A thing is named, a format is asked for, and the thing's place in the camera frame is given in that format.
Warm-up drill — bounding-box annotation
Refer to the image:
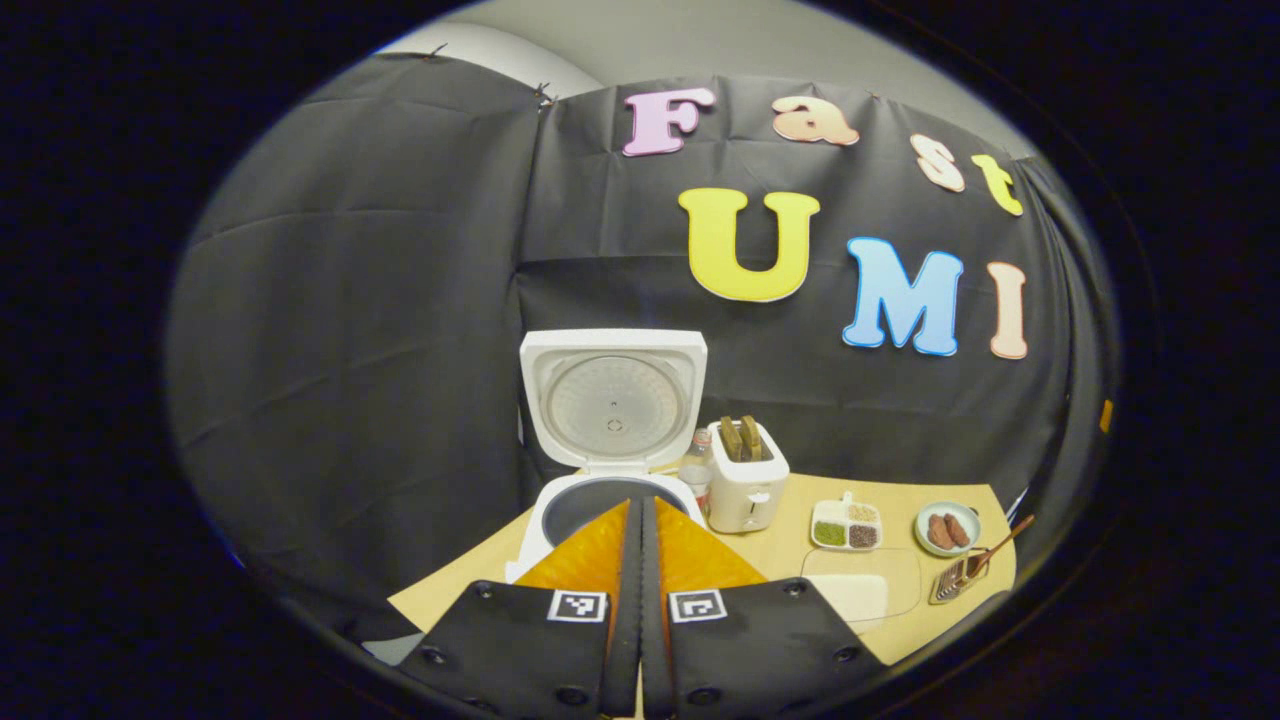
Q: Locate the brown wooden spoon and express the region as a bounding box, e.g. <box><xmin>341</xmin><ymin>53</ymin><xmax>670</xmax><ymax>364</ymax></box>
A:
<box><xmin>963</xmin><ymin>514</ymin><xmax>1037</xmax><ymax>581</ymax></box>

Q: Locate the white toaster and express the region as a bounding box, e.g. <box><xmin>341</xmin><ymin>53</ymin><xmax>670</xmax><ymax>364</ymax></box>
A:
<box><xmin>706</xmin><ymin>420</ymin><xmax>791</xmax><ymax>535</ymax></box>

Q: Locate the metal wire chopstick holder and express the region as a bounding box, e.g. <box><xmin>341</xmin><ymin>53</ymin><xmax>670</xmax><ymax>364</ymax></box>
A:
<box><xmin>928</xmin><ymin>556</ymin><xmax>993</xmax><ymax>606</ymax></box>

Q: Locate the black backdrop cloth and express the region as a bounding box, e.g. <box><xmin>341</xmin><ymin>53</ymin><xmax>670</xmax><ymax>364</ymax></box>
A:
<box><xmin>165</xmin><ymin>50</ymin><xmax>1121</xmax><ymax>641</ymax></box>

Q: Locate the white divided dish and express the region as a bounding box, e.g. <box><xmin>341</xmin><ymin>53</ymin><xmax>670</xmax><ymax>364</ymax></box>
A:
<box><xmin>810</xmin><ymin>491</ymin><xmax>884</xmax><ymax>552</ymax></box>

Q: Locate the pale green plate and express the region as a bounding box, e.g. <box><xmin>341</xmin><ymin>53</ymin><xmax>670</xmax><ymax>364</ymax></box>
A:
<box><xmin>914</xmin><ymin>501</ymin><xmax>982</xmax><ymax>557</ymax></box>

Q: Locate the clear red-labelled water bottle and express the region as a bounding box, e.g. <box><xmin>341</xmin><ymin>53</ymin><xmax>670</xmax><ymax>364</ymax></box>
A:
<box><xmin>679</xmin><ymin>430</ymin><xmax>715</xmax><ymax>519</ymax></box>

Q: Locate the white rice cooker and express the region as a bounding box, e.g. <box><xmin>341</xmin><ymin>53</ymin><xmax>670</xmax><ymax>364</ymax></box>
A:
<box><xmin>503</xmin><ymin>329</ymin><xmax>709</xmax><ymax>584</ymax></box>

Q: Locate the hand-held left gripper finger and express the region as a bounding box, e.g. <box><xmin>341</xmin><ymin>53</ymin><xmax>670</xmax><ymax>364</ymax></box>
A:
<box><xmin>398</xmin><ymin>497</ymin><xmax>642</xmax><ymax>720</ymax></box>
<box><xmin>641</xmin><ymin>497</ymin><xmax>886</xmax><ymax>720</ymax></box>

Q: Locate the beige clear-lidded rice box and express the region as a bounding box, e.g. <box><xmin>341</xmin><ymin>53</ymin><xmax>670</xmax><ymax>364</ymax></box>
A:
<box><xmin>800</xmin><ymin>547</ymin><xmax>923</xmax><ymax>623</ymax></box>

